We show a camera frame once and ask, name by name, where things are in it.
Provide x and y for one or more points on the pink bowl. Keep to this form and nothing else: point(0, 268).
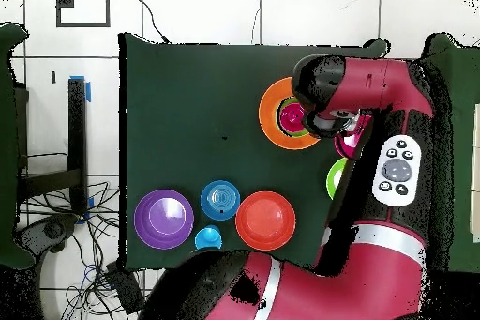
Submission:
point(347, 145)

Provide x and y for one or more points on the pink cup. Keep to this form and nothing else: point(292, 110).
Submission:
point(291, 117)

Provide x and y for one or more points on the small green bowl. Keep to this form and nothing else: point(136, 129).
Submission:
point(288, 134)

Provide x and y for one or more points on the large orange bowl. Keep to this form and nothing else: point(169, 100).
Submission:
point(268, 117)

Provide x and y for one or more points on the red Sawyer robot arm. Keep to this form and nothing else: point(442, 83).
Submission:
point(356, 278)

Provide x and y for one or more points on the large green bowl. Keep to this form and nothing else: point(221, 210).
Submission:
point(333, 179)

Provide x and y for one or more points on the green clothed side table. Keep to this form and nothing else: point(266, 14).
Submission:
point(463, 128)
point(7, 147)

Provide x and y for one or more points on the red bowl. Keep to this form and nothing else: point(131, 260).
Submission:
point(265, 220)

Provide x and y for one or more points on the blue bowl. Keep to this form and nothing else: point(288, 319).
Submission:
point(220, 200)

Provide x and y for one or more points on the dark green tablecloth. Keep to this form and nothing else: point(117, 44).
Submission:
point(187, 91)

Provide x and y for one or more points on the blue cup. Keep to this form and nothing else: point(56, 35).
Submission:
point(208, 239)

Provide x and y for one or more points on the purple bowl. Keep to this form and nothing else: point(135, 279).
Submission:
point(164, 219)

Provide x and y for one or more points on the blue tape strip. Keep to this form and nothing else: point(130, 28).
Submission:
point(88, 91)

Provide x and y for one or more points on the black metal stand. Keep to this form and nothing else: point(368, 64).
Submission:
point(77, 128)

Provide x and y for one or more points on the small black floor object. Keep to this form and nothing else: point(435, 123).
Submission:
point(53, 76)

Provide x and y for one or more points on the grey chair base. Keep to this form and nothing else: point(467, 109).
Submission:
point(52, 230)

